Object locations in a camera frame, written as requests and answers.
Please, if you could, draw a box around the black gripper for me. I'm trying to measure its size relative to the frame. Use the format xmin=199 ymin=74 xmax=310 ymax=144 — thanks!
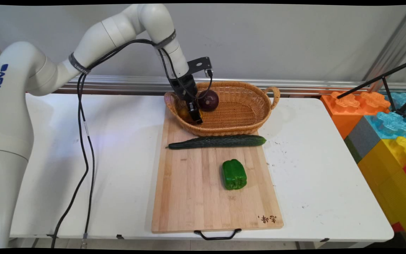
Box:
xmin=169 ymin=72 xmax=204 ymax=125

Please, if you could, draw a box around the yellow bell pepper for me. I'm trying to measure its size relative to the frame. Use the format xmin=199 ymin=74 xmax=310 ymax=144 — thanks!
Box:
xmin=179 ymin=107 xmax=204 ymax=124

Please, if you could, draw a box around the purple onion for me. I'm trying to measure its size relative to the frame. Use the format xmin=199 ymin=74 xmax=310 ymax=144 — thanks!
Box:
xmin=197 ymin=90 xmax=220 ymax=112

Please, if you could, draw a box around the dark green cucumber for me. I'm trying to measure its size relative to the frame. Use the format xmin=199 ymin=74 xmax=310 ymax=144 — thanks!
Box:
xmin=166 ymin=135 xmax=267 ymax=150

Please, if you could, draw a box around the woven wicker basket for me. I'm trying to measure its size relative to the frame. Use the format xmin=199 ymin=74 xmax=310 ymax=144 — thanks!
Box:
xmin=164 ymin=81 xmax=281 ymax=137

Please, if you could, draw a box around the green bell pepper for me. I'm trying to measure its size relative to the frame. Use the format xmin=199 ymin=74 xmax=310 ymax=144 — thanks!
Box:
xmin=222 ymin=159 xmax=248 ymax=191

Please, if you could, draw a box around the bamboo cutting board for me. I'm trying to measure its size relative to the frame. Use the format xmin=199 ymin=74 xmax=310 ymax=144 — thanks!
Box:
xmin=151 ymin=106 xmax=284 ymax=241

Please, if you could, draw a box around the orange foam block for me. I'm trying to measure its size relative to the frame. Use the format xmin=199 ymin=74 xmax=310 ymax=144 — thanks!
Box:
xmin=321 ymin=92 xmax=391 ymax=140

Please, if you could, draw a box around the grey foam block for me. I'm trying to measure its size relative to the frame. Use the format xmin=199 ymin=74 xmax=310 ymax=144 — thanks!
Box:
xmin=344 ymin=116 xmax=382 ymax=164

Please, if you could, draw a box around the black tripod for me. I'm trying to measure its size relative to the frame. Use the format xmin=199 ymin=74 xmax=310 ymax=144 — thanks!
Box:
xmin=337 ymin=58 xmax=406 ymax=119

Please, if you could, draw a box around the blue foam block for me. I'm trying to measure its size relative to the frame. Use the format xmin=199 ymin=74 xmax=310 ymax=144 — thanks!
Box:
xmin=364 ymin=92 xmax=406 ymax=140

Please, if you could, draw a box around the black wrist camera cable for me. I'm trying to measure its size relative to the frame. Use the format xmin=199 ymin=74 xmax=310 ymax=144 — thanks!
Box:
xmin=156 ymin=38 xmax=214 ymax=101

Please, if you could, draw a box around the black silver wrist camera bracket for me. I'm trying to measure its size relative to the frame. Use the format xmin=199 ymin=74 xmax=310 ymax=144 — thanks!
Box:
xmin=187 ymin=56 xmax=214 ymax=78

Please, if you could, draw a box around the horizontal aluminium rail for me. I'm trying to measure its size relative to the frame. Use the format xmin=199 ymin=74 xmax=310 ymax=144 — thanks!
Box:
xmin=53 ymin=75 xmax=406 ymax=96

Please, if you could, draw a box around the black cable with metal connector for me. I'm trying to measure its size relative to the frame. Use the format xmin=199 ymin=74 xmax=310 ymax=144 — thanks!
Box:
xmin=77 ymin=39 xmax=161 ymax=249

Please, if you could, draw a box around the plain black cable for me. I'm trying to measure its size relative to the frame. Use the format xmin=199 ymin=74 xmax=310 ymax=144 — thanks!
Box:
xmin=50 ymin=39 xmax=161 ymax=249

